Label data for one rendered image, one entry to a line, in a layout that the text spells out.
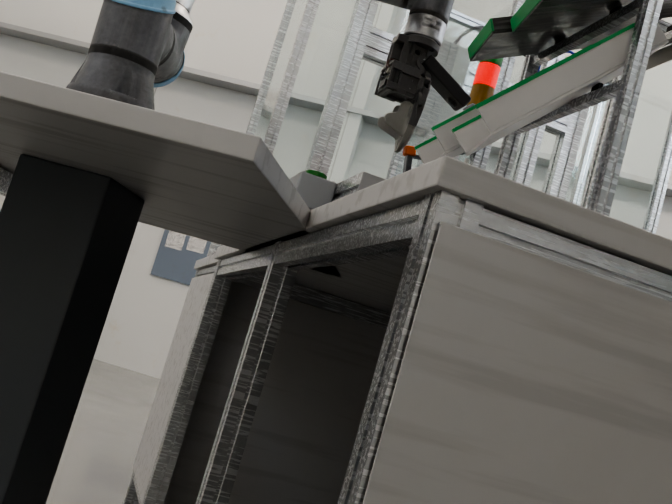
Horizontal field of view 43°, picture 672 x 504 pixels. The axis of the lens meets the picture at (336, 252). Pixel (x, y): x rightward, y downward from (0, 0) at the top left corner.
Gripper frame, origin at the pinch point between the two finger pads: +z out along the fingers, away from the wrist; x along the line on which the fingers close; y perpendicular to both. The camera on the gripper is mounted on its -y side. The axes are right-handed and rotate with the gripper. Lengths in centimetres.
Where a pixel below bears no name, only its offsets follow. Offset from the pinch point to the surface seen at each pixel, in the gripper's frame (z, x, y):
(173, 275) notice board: -10, -857, -35
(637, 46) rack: -8, 53, -11
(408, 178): 22, 66, 18
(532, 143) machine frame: -38, -78, -62
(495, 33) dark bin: -11.9, 32.9, 0.8
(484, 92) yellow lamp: -22.3, -16.5, -19.0
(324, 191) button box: 13.2, 2.0, 12.1
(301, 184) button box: 13.4, 2.0, 16.5
